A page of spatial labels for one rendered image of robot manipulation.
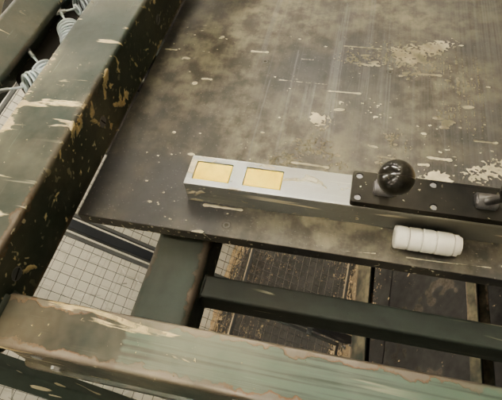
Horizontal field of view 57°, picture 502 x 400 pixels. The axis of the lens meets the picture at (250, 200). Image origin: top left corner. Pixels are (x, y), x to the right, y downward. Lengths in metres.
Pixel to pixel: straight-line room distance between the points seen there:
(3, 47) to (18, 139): 0.68
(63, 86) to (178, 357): 0.42
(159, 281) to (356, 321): 0.26
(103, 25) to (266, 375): 0.59
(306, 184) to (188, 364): 0.27
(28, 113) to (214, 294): 0.35
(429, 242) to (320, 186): 0.15
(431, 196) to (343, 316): 0.19
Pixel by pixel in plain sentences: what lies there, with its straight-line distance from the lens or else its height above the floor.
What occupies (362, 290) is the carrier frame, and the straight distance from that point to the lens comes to 1.81.
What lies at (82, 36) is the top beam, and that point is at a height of 1.92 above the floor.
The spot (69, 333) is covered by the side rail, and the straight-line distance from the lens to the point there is 0.55.
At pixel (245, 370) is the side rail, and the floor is 1.59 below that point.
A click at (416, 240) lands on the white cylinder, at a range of 0.60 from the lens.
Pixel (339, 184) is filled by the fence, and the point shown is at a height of 1.53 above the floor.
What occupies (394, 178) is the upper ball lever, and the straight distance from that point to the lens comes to 0.48.
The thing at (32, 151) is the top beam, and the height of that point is 1.89.
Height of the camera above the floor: 1.80
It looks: 17 degrees down
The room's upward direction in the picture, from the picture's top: 64 degrees counter-clockwise
